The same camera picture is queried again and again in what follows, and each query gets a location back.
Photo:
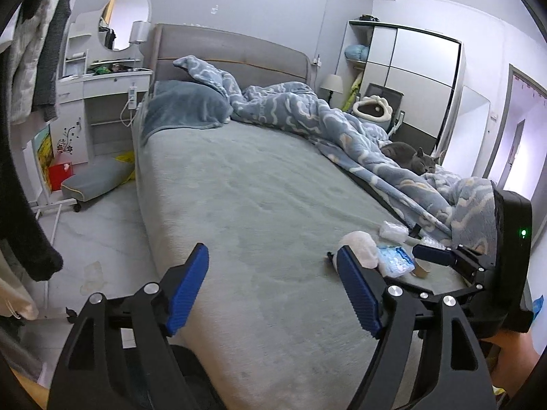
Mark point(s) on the black bag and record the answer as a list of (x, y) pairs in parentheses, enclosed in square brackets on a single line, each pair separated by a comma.
[(369, 18)]

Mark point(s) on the light blue bundle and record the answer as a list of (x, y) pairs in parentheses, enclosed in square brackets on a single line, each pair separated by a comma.
[(357, 52)]

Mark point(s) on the grey floor cushion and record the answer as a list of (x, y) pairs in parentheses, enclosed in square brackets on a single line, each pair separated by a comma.
[(96, 177)]

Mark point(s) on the white cylindrical lamp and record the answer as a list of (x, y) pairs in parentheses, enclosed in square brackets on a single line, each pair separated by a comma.
[(139, 32)]

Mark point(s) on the yellow plastic bag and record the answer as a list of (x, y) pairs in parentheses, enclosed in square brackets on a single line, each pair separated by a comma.
[(126, 159)]

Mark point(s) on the blue and white plastic packet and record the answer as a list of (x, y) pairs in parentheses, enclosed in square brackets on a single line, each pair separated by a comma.
[(395, 260)]

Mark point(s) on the white tissue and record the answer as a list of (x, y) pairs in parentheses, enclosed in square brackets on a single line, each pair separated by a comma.
[(363, 245)]

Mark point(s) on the white quilted jacket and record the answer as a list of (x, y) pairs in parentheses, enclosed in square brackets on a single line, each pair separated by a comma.
[(30, 51)]

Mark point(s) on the clear plastic wrapper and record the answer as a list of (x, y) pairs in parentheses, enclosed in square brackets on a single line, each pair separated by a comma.
[(393, 230), (431, 242)]

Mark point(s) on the grey-green bed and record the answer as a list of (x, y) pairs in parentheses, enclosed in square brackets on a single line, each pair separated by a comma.
[(256, 222)]

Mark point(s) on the blue-grey fleece pillow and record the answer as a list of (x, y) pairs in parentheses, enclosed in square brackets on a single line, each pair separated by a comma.
[(183, 102)]

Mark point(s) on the small black scrap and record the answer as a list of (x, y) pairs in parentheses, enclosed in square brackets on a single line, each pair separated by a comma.
[(331, 257)]

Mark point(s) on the white clothes rack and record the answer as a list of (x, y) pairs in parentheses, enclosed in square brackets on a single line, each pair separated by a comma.
[(54, 222)]

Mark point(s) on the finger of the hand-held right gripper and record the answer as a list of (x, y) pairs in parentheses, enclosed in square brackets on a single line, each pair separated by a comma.
[(431, 254)]

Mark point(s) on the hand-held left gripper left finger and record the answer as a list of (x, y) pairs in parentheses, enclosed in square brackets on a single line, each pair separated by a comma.
[(188, 290)]

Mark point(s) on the dark grey knit garment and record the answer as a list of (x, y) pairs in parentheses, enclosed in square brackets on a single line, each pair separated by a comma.
[(55, 51)]

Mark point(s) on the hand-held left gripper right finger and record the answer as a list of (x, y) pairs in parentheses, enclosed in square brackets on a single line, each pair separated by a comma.
[(357, 290)]

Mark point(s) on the white scalloped cat bed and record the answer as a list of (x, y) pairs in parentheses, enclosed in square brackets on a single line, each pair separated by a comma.
[(371, 112)]

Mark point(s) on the grey upholstered headboard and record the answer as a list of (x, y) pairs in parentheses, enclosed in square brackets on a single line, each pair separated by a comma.
[(222, 47)]

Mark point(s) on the yellow-green cloth item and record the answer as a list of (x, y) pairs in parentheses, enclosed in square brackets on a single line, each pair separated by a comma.
[(352, 92)]

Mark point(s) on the oval mirror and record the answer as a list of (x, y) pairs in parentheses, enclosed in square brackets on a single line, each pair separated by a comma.
[(124, 17)]

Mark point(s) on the red box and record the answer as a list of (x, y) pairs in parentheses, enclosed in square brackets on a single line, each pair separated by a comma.
[(57, 175)]

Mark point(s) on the table lamp with shade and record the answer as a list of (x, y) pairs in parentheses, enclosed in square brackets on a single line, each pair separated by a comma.
[(332, 83)]

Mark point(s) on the white vanity desk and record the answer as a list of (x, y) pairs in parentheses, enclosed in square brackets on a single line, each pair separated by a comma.
[(107, 89)]

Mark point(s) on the grey cat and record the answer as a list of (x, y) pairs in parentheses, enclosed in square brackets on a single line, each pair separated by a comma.
[(406, 156)]

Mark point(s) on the black fuzzy garment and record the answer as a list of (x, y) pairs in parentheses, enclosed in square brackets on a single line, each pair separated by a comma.
[(25, 205)]

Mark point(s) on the brown cardboard piece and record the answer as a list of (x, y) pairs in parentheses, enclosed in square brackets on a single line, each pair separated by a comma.
[(421, 270)]

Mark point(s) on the yellow picture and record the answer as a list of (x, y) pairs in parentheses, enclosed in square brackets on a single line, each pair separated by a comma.
[(42, 149)]

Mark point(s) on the white and black wardrobe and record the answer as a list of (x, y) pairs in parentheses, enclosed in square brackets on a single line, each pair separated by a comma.
[(419, 64)]

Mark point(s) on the blue cloud-patterned blanket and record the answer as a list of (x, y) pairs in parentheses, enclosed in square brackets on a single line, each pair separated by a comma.
[(299, 111)]

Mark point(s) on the wall socket with plug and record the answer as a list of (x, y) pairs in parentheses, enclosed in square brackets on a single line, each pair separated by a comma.
[(316, 60)]

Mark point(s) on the grey door frame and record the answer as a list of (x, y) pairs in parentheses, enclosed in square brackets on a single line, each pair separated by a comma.
[(506, 106)]

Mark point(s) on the person's right forearm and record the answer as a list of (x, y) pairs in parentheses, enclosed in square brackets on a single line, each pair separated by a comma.
[(513, 358)]

